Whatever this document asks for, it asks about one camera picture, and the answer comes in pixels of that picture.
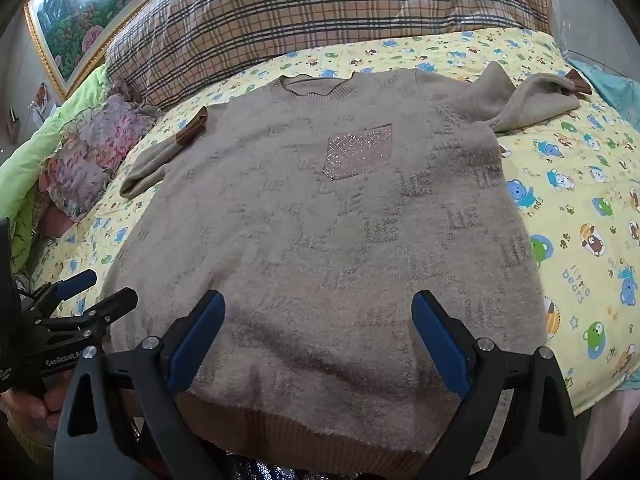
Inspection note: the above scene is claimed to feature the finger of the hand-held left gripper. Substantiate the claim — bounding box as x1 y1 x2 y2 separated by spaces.
45 287 139 347
22 269 99 322

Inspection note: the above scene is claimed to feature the person's left hand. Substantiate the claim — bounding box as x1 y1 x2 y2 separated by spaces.
0 380 74 448

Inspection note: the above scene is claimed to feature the teal cloth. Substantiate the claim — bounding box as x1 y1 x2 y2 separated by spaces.
567 57 640 129

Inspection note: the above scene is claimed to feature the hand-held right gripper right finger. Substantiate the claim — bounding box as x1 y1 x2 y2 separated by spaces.
410 289 583 480

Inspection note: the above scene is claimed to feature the beige knit sweater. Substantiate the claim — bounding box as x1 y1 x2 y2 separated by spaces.
100 69 593 476

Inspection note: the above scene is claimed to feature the light green blanket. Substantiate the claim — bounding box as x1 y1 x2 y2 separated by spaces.
0 62 112 272

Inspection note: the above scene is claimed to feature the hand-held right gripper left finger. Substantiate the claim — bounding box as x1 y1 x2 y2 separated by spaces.
52 290 236 480

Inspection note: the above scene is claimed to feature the dark sparkly cloth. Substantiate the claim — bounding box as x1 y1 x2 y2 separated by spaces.
132 425 321 480

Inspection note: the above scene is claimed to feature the gold-framed landscape painting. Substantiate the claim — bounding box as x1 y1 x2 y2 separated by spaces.
22 0 211 104

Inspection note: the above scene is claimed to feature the yellow bear-print blanket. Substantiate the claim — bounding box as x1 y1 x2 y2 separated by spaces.
30 27 640 417

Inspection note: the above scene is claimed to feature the floral ruffled pillow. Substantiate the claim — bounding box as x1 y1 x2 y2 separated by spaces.
37 80 164 224

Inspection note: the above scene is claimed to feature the pink bed sheet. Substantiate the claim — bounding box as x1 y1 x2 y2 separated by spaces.
577 385 640 480

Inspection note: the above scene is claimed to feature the plaid pillow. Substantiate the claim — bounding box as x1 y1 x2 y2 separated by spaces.
105 0 557 111

